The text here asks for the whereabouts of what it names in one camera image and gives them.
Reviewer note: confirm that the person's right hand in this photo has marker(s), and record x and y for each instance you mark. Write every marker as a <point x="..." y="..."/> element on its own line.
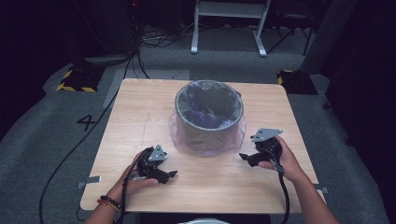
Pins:
<point x="291" y="166"/>

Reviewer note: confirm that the green plastic bin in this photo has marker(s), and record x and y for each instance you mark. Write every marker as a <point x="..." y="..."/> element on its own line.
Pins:
<point x="199" y="140"/>

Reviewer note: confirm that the grey column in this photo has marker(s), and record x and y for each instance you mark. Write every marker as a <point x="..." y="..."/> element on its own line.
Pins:
<point x="327" y="37"/>

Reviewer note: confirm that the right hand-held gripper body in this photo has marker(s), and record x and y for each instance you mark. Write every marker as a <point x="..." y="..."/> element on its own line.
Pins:
<point x="269" y="151"/>

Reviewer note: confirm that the person's white clothing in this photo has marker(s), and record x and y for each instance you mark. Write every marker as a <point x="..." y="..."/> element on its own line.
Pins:
<point x="204" y="221"/>

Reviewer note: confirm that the person's left hand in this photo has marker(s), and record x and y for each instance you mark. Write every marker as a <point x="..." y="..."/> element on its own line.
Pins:
<point x="123" y="188"/>

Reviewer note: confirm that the black yellow striped base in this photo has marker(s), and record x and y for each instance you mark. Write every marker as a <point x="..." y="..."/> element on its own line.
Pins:
<point x="297" y="82"/>
<point x="81" y="79"/>

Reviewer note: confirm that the dark equipment stand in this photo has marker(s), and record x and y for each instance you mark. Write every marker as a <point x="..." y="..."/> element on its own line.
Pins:
<point x="109" y="59"/>

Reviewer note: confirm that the black folding chair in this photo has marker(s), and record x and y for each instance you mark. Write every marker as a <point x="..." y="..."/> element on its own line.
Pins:
<point x="292" y="18"/>

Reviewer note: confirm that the grey metal table bracket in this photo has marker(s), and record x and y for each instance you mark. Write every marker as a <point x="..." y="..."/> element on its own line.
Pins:
<point x="323" y="189"/>
<point x="91" y="179"/>

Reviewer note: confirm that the purple plastic bag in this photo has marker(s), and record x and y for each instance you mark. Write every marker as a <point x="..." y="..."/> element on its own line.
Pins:
<point x="207" y="119"/>

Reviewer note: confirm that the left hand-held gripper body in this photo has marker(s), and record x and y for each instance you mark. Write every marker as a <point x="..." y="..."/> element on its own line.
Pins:
<point x="149" y="168"/>

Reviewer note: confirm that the white metal stand frame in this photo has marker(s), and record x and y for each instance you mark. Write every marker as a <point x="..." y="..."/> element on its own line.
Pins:
<point x="230" y="9"/>

